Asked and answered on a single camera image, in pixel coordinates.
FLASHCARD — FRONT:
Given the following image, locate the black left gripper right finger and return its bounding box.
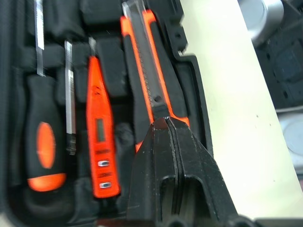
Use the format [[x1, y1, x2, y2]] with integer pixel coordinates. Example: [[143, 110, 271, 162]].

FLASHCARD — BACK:
[[166, 116, 240, 221]]

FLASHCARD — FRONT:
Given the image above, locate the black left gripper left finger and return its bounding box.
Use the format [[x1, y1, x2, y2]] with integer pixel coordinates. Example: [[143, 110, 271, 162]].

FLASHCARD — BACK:
[[126, 116, 180, 227]]

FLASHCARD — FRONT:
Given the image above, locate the orange voltage tester pen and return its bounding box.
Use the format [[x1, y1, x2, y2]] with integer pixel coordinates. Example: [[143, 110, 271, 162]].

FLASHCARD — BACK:
[[85, 37, 122, 199]]

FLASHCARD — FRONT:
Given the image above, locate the orange and black utility knife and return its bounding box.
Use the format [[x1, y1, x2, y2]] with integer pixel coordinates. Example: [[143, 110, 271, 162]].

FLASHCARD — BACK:
[[119, 0, 190, 153]]

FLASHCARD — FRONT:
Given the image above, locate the orange and black screwdriver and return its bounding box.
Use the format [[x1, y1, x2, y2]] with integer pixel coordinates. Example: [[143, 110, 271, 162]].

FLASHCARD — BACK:
[[25, 0, 67, 192]]

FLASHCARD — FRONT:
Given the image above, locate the black tool case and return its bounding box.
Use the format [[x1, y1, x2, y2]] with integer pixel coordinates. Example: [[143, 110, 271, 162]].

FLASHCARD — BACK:
[[0, 0, 215, 227]]

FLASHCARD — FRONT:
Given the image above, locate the silver and black robot body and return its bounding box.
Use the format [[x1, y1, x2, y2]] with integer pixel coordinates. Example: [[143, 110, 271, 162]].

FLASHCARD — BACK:
[[238, 0, 303, 166]]

